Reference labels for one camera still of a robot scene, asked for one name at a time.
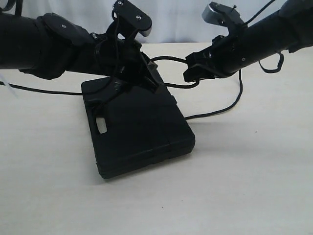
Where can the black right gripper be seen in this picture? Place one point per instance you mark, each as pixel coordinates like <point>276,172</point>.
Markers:
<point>220,60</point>

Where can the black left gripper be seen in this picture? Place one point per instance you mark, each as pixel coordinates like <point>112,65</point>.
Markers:
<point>118,55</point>

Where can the black plastic carrying case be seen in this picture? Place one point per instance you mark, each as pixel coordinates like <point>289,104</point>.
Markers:
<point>135,129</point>

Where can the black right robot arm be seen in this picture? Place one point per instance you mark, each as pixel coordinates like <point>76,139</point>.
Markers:
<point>289,28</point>

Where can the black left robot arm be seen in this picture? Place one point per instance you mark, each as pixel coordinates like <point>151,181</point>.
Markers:
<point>50,45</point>

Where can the white backdrop curtain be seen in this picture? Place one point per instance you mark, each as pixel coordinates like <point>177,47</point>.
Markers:
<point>172,20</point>

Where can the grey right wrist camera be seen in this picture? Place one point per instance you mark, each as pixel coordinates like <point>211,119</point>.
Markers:
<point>221,15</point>

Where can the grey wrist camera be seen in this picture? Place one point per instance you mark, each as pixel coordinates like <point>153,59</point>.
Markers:
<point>133,14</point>
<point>221,15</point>

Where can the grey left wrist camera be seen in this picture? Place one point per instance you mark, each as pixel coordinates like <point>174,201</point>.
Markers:
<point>133,14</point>

